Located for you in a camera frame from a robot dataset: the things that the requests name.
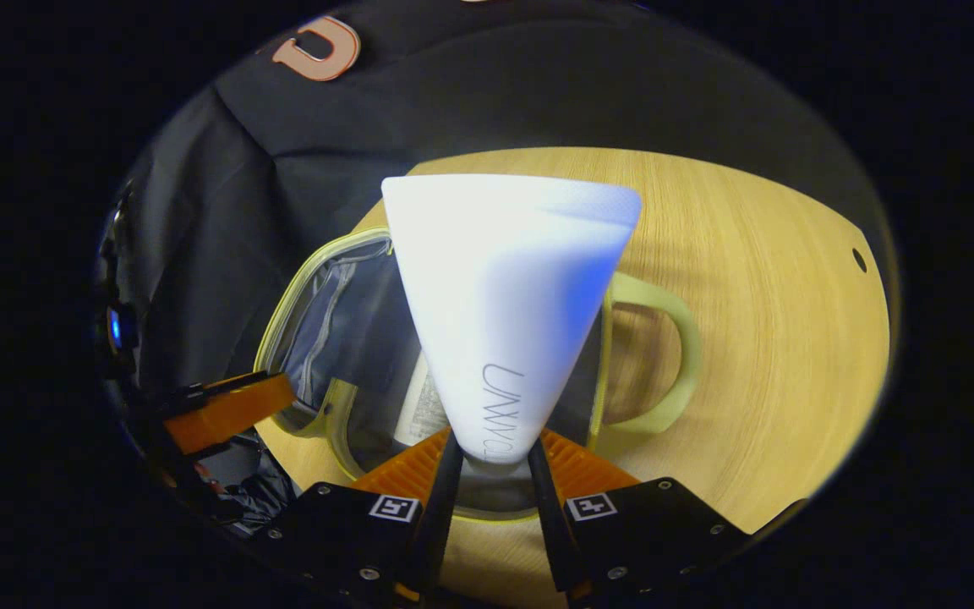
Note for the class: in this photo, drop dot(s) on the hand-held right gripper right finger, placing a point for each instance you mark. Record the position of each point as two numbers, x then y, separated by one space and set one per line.
542 507

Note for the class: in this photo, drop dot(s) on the pale yellow suitcase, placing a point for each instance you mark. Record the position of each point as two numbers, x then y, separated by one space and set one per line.
343 313

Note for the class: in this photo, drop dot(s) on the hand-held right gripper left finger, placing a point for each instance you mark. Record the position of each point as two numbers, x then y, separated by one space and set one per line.
440 507

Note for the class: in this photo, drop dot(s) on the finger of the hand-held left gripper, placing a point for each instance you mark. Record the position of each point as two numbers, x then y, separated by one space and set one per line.
229 410

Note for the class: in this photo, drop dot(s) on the white squeeze tube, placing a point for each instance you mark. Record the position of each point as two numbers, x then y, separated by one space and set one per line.
504 296

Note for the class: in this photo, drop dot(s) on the white pump bottle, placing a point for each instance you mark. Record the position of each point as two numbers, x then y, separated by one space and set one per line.
421 410

